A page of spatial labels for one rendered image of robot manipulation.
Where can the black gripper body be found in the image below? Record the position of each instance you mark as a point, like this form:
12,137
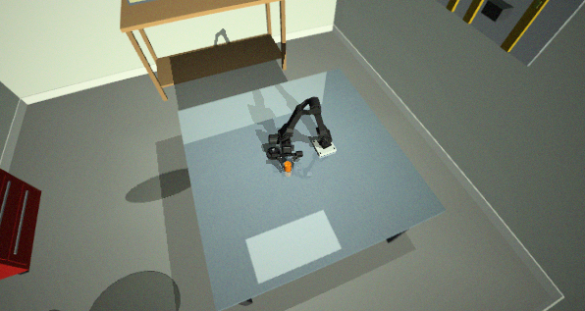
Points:
286,154

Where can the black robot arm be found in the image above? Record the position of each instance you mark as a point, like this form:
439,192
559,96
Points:
286,131

